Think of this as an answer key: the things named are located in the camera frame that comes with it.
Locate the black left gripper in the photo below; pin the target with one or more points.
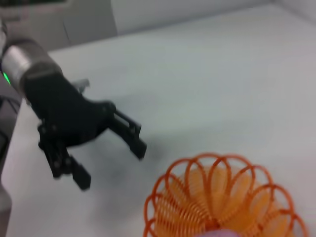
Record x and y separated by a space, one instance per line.
64 113

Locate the orange woven plastic basket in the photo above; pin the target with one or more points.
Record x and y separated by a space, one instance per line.
222 209

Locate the pink peach toy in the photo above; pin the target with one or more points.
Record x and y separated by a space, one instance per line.
219 234

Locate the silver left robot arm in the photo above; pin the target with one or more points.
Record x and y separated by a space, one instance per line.
24 59

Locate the white cabinet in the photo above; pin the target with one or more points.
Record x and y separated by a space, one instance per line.
86 19

